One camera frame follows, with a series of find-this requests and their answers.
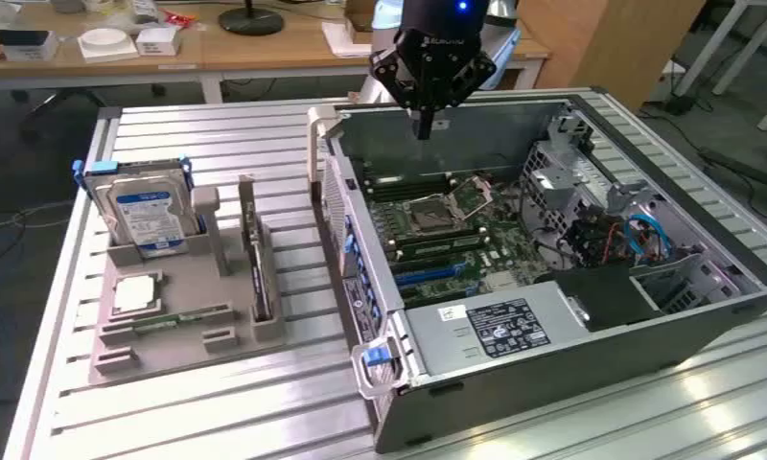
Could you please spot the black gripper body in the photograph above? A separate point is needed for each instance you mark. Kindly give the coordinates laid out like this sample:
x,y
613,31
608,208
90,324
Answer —
x,y
441,29

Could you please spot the green graphics card black cooler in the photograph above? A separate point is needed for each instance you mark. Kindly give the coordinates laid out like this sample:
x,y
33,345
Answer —
x,y
261,268

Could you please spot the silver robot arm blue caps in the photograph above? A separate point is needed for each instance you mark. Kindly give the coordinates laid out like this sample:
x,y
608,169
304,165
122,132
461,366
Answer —
x,y
377,88

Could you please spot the white paper stack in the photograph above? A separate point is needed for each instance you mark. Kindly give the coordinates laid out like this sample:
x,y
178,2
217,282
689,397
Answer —
x,y
342,40

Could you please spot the brown cardboard box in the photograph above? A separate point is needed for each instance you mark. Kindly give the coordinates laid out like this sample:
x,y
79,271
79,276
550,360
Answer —
x,y
358,16

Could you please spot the wooden desk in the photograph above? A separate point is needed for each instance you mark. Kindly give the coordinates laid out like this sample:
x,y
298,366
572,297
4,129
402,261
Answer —
x,y
262,48

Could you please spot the black RAM slot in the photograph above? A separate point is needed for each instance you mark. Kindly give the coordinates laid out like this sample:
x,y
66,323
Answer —
x,y
409,179
413,192

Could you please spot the wooden cabinet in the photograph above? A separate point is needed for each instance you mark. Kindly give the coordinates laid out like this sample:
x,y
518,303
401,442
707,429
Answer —
x,y
615,48

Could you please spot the metal socket cover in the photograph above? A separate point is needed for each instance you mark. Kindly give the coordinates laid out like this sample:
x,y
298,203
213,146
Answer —
x,y
473,194

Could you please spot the black round lamp base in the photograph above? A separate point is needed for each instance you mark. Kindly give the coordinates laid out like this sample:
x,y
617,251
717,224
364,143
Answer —
x,y
253,21

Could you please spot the perforated metal drive cage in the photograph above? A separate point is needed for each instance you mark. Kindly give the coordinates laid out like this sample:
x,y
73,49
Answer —
x,y
550,187

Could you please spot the CPU socket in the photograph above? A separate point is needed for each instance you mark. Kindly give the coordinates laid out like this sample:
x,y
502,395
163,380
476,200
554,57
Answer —
x,y
432,215

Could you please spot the black power adapter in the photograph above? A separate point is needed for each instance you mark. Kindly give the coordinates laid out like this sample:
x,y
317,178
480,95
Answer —
x,y
680,105

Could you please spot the red packet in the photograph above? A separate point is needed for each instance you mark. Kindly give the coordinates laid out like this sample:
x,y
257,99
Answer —
x,y
182,20

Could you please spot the installed RAM stick green label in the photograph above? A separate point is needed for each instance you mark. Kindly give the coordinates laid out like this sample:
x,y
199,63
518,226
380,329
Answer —
x,y
441,246

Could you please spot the green motherboard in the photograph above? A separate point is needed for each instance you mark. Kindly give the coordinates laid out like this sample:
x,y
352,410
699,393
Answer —
x,y
505,249

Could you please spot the small white box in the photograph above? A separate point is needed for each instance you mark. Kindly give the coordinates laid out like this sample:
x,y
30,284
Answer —
x,y
161,43

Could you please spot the long blue expansion slot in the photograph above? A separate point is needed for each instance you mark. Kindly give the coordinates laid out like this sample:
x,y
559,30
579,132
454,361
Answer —
x,y
422,275

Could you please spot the silver chipset heatsink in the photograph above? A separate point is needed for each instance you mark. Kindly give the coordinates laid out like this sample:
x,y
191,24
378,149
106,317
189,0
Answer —
x,y
502,281

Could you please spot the white round holder square base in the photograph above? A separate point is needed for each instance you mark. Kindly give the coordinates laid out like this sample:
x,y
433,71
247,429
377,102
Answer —
x,y
109,45

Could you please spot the hard disk in blue caddy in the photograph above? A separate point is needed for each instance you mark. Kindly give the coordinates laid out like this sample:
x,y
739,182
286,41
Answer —
x,y
145,215

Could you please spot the black floor stand base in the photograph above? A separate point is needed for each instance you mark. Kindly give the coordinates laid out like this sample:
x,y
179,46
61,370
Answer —
x,y
761,167

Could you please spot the black plastic shroud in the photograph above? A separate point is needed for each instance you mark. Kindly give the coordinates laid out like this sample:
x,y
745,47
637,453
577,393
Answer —
x,y
608,297

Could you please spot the black office chair base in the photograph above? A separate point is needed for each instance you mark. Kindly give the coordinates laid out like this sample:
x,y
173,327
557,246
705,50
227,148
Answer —
x,y
58,103

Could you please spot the grey cup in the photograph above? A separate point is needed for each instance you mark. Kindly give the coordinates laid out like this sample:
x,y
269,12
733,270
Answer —
x,y
69,6

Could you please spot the grey parts rack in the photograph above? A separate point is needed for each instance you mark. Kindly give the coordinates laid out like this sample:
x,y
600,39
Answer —
x,y
186,287

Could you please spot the metal disk bay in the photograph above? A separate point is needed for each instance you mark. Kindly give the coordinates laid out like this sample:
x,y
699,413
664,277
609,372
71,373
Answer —
x,y
691,282

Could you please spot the grey power supply unit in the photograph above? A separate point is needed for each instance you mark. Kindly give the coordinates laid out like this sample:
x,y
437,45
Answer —
x,y
448,345

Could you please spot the white box black lid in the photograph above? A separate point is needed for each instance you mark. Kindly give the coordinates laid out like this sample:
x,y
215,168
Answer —
x,y
29,50

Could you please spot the blue case latch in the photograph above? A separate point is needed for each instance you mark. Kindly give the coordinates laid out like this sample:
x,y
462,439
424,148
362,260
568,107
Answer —
x,y
377,357

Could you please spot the silver CPU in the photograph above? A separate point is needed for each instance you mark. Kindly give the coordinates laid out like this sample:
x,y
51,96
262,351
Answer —
x,y
134,294

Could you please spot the open dark grey PC case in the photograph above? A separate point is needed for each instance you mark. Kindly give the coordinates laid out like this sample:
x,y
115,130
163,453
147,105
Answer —
x,y
550,383

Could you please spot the black chassis intrusion switch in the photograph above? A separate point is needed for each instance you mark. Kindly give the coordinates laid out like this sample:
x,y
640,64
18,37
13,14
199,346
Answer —
x,y
352,184

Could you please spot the white table frame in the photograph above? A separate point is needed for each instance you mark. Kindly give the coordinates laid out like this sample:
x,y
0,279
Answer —
x,y
684,81

